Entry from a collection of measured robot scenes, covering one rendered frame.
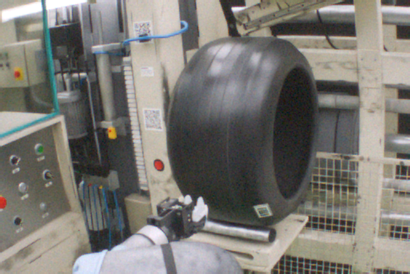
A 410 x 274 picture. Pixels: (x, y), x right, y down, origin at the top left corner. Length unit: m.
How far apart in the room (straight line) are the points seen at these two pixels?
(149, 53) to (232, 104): 0.42
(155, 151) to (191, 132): 0.37
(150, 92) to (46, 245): 0.64
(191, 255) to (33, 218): 1.09
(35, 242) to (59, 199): 0.21
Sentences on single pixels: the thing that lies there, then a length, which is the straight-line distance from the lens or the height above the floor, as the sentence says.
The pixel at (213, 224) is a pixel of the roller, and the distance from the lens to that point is 1.49.
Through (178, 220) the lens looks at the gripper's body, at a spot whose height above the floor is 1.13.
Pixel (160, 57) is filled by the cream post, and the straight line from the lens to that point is 1.49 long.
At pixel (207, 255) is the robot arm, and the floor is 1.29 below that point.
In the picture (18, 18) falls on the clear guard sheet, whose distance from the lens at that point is 1.53.
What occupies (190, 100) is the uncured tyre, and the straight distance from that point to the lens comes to 1.26.
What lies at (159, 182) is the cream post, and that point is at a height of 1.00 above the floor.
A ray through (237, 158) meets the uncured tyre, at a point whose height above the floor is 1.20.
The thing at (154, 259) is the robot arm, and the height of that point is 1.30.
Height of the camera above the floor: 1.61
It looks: 17 degrees down
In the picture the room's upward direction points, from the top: 6 degrees counter-clockwise
